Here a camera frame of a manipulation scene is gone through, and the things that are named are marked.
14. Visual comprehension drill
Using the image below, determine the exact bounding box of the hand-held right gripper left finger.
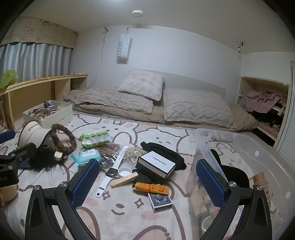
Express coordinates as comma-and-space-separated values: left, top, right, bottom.
25, 159, 102, 240

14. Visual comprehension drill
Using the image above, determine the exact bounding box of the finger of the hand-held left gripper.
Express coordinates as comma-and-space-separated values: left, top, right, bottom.
8, 143, 37, 163
0, 130, 15, 145

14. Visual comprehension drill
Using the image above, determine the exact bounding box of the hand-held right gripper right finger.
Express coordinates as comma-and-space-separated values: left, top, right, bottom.
196, 149, 272, 240

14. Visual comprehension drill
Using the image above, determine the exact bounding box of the wooden block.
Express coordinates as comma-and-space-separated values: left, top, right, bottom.
111, 173, 139, 188

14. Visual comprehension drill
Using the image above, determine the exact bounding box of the clear plastic container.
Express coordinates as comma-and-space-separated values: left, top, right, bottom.
185, 128, 295, 240

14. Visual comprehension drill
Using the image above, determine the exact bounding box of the orange cream tube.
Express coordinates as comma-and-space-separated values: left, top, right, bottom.
132, 182, 169, 193

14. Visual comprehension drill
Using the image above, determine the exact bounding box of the beige visor cap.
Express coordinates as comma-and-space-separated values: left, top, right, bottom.
18, 121, 53, 148

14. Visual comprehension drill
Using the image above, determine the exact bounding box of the black wig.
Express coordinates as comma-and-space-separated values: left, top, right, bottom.
20, 136, 70, 173

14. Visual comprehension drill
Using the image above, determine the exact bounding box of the teal wet wipes pack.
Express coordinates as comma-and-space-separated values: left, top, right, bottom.
70, 148, 103, 167

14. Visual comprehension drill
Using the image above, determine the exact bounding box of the black item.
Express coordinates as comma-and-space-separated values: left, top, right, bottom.
220, 164, 250, 188

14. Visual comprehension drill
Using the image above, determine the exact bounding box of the white smartwatch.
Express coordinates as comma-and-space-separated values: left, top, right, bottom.
96, 146, 129, 197

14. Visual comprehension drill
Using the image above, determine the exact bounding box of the brown braided headband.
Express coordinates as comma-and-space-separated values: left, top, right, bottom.
51, 123, 77, 154

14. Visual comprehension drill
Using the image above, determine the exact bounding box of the black pouch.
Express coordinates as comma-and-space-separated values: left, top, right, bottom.
140, 141, 187, 171

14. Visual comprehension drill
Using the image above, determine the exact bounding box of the white cup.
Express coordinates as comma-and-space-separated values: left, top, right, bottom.
200, 216, 216, 232

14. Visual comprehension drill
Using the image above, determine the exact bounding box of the white jar lid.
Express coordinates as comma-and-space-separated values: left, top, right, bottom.
118, 167, 133, 178

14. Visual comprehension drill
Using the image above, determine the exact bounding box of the pile of hair accessories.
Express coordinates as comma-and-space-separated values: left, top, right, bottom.
28, 100, 63, 120

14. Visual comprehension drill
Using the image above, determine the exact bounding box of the green white wipes pack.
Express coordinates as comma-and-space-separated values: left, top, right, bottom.
79, 130, 111, 149

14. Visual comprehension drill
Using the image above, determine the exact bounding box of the white storage box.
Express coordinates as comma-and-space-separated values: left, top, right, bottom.
22, 100, 74, 129

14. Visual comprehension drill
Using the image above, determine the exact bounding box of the blue playing card deck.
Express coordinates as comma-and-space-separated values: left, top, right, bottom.
147, 190, 173, 213

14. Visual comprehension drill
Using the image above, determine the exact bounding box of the black and white box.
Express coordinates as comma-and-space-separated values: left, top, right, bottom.
135, 150, 176, 180

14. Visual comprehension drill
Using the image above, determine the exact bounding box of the green plush toy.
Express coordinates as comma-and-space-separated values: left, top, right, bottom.
0, 70, 19, 90

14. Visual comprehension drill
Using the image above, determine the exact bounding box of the wooden shelf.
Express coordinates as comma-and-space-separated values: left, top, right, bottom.
0, 74, 89, 130

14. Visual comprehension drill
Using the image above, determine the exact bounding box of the printed blanket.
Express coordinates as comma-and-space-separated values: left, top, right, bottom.
0, 109, 254, 240

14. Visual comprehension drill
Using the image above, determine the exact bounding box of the bag of gold clips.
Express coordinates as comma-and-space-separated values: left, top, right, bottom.
124, 146, 148, 167

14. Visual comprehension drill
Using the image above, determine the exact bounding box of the black power bank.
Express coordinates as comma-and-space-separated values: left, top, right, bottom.
136, 173, 154, 185

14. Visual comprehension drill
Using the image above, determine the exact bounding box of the beige comforter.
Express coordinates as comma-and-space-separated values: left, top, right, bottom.
63, 89, 258, 132

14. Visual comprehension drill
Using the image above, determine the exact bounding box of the quilted beige pillow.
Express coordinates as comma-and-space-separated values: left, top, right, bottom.
162, 88, 237, 128
76, 87, 154, 114

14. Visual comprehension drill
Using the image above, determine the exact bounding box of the blue curtain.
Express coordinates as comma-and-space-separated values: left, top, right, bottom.
0, 43, 72, 80

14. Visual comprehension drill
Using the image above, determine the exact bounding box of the pile of clothes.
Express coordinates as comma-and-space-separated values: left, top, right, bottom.
241, 90, 288, 139

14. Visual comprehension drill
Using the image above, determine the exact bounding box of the beige printed valance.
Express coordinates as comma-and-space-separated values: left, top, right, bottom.
0, 17, 79, 49

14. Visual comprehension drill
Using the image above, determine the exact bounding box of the fluffy beige pillow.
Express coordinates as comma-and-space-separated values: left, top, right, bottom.
118, 69, 165, 101

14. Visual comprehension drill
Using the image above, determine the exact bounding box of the white wardrobe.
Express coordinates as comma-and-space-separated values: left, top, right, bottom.
236, 52, 295, 162

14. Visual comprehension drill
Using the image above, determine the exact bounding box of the white hanging bag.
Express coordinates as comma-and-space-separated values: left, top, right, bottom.
117, 33, 132, 61

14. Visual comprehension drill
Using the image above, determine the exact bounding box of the roll of rope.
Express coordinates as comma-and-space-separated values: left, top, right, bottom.
252, 172, 273, 209

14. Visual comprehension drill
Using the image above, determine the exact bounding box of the white wall cable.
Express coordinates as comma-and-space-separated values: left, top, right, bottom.
93, 26, 109, 87

